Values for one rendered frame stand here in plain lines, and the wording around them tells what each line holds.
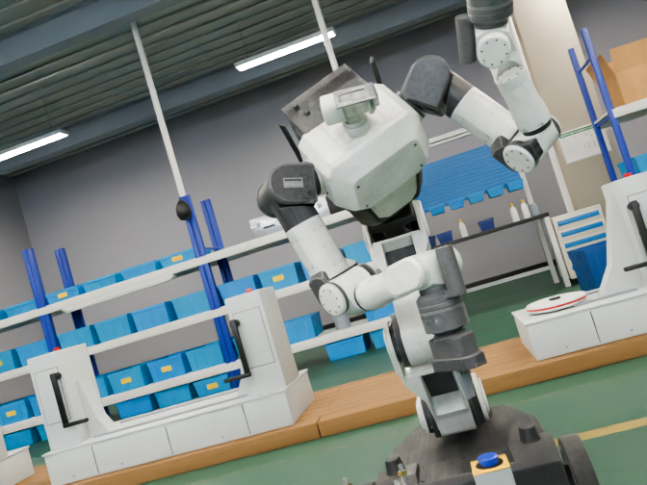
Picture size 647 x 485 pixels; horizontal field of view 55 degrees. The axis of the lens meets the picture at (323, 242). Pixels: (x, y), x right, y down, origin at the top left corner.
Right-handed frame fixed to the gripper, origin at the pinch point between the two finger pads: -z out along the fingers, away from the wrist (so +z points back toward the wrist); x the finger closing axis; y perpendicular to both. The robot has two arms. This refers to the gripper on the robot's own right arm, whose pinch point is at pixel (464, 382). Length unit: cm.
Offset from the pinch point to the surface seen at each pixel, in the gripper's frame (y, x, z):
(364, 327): 254, -381, -26
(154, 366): 103, -533, -6
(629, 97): 459, -189, 102
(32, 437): -6, -639, -42
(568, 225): 457, -284, 9
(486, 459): -1.5, 1.1, -14.5
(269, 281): 202, -437, 41
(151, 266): 122, -514, 90
